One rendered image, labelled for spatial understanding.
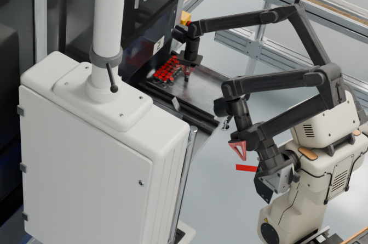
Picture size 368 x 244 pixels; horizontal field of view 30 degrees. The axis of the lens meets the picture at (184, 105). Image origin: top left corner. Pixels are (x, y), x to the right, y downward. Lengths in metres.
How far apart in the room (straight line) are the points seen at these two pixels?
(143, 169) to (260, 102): 2.58
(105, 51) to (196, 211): 2.03
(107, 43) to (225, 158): 2.30
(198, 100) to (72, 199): 0.99
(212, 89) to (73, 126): 1.21
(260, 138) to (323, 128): 0.21
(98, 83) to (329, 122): 0.86
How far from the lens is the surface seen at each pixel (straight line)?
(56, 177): 2.18
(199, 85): 3.06
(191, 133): 2.00
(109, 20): 1.73
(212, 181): 3.85
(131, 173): 1.91
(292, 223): 2.65
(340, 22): 3.64
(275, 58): 3.93
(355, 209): 3.97
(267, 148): 2.35
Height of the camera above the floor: 2.89
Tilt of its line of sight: 43 degrees down
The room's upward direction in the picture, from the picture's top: 10 degrees clockwise
